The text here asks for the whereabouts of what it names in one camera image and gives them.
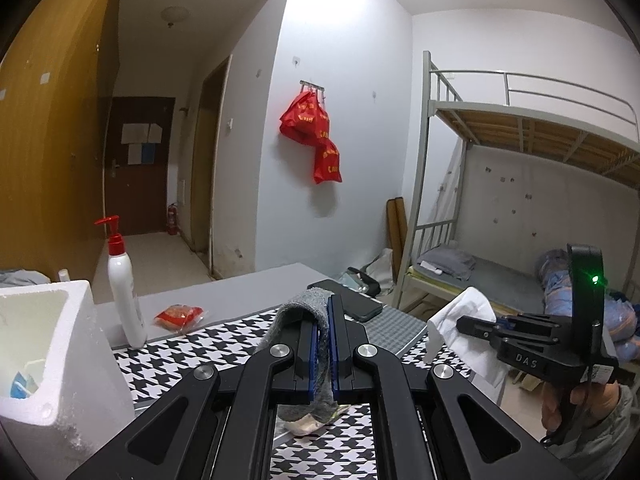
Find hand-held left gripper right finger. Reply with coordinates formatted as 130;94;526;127
327;294;566;480

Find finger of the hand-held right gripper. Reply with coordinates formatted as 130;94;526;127
456;316;593;386
495;311;576;346

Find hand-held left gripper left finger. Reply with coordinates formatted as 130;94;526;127
67;317;321;480

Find white cloth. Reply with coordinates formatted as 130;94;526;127
425;286;513;406

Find grey sock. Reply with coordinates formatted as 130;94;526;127
255;287;341;423

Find white foam box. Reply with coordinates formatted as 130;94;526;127
0;280;138;480

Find blue face mask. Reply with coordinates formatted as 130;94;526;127
10;357;46;401

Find person's right forearm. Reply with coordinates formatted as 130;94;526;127
552;385;640;480

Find person's right hand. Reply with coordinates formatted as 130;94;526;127
540;380;623;436

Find blue patterned quilt bundle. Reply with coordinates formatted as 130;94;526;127
535;247;640;356

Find black smartphone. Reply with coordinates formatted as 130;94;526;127
306;279;383;322

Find grey bed mattress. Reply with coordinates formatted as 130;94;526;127
407;252;566;321

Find white plastic bag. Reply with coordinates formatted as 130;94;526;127
367;247;396;286

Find houndstooth table cloth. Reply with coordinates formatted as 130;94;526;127
112;305;473;480

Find grey folded cloth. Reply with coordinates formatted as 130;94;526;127
417;244;476;281

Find red snack packet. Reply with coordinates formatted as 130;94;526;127
154;304;207;335

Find wooden boards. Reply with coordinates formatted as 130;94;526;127
386;197;408;266

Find metal bunk bed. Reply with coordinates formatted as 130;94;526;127
392;51;640;321

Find white lotion pump bottle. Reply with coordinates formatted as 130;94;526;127
94;215;148;350

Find red printed bag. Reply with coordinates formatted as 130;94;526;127
313;137;343;185
279;87;333;146

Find brown wooden side door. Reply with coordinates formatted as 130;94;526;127
190;55;233;256

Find dark brown door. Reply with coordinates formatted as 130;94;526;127
102;96;176;236

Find pale blue crumpled cloth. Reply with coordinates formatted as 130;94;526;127
0;269;51;288

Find wooden wardrobe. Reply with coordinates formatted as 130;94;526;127
0;0;126;286

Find round ceiling lamp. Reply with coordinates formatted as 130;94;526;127
161;6;189;28

